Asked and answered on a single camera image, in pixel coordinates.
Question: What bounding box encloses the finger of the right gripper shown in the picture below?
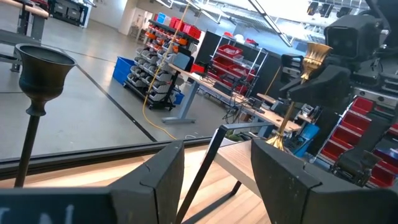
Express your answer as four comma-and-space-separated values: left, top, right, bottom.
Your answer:
279, 64, 353, 108
280, 53, 304, 83

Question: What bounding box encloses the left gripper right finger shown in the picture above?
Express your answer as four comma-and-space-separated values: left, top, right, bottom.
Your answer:
251, 138, 398, 224

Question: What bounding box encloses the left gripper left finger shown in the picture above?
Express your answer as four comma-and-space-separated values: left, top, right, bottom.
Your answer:
0, 139, 186, 224

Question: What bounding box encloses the gold candlestick holder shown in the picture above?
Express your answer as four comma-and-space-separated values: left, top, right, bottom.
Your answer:
266, 42, 333, 152

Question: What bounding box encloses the black candlestick holder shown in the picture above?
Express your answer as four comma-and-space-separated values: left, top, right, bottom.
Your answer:
14, 43, 78, 189

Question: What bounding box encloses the blue plastic bin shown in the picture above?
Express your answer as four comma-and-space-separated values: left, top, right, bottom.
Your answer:
292, 123, 321, 158

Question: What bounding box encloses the rack of red bins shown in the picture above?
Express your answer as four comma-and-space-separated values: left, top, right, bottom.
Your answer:
317, 96, 398, 189

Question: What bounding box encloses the wooden desk grey leg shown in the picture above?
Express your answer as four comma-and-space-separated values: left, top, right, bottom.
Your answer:
161, 63, 302, 133

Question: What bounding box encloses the grey monitor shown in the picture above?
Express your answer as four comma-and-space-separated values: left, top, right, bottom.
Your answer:
172, 46, 195, 73

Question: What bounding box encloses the blue plastic crate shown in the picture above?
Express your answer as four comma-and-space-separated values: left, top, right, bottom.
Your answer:
112, 56, 137, 85

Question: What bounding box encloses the black rack with storage bins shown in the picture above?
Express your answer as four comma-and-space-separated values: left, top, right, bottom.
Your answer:
124, 12, 201, 112

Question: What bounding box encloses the black tool cabinet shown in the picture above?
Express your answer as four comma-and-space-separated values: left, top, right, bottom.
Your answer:
48, 0, 91, 29

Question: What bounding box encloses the workbench with wooden top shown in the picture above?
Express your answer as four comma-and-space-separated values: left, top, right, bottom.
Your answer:
0, 0, 50, 73

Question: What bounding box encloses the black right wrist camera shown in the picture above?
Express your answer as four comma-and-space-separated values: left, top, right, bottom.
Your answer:
323, 14, 382, 62

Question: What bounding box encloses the wire shelf with red bins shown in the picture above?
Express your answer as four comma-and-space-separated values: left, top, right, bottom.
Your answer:
207, 33, 269, 97

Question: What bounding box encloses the black aluminium table frame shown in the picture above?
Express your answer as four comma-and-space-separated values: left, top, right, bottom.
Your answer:
0, 136, 215, 181

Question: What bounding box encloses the yellow power cable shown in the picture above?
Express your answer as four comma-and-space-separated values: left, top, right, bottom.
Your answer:
141, 2, 191, 141

